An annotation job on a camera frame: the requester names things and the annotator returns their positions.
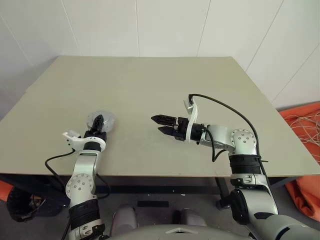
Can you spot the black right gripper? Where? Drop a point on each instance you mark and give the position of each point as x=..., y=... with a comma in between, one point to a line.
x=181, y=127

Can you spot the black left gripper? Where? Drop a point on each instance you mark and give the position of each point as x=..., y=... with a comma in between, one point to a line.
x=96, y=136

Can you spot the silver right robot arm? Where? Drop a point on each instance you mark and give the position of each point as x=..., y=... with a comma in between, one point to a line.
x=240, y=140

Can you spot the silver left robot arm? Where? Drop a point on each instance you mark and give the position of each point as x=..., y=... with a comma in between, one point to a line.
x=82, y=165

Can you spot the grey rounded robot foot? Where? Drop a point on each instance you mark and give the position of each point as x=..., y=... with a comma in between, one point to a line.
x=123, y=218

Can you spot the grey robot torso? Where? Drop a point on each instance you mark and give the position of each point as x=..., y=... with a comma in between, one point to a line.
x=172, y=233

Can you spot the orange object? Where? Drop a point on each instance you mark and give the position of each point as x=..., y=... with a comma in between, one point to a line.
x=3, y=191

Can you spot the black bin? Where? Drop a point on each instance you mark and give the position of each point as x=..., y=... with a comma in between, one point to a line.
x=17, y=210

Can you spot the orange cloth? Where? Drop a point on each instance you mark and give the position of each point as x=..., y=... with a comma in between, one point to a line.
x=305, y=197

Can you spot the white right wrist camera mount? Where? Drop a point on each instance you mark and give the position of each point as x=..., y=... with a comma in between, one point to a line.
x=193, y=122

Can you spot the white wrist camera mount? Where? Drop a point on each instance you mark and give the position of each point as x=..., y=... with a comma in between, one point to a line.
x=75, y=142
x=193, y=122

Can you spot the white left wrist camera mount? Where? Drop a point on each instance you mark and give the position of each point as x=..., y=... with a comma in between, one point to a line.
x=75, y=142

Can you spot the dark table frame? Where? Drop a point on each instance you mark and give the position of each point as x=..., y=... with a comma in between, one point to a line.
x=150, y=188

